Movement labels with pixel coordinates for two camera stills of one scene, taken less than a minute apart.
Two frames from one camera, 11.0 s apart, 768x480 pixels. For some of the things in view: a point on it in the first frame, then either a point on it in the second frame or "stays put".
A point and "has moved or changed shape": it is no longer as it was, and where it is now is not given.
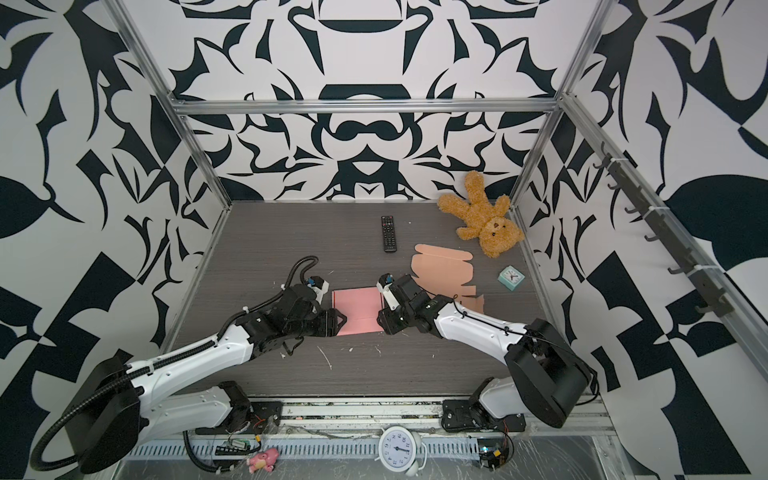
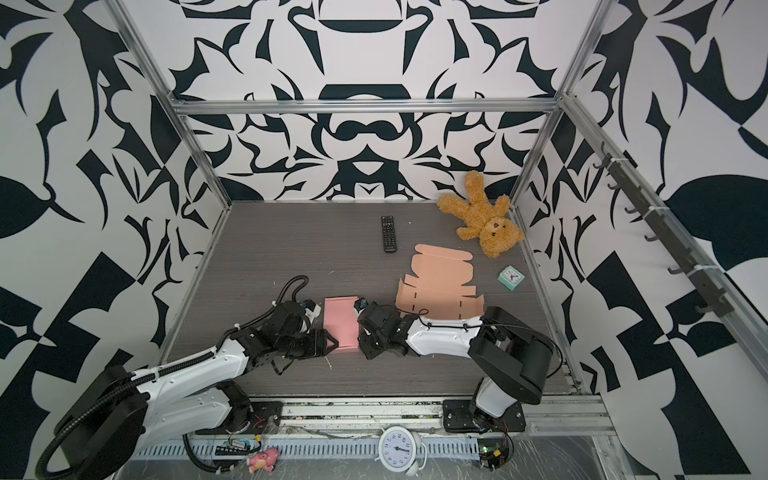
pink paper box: [361, 307] has moved or changed shape
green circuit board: [236, 446] stays put
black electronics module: [493, 452] stays put
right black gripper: [387, 322] → [363, 343]
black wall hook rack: [663, 233] stays put
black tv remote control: [389, 234] stays put
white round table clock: [402, 450] stays put
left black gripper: [328, 325] → [318, 345]
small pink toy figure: [265, 460] stays put
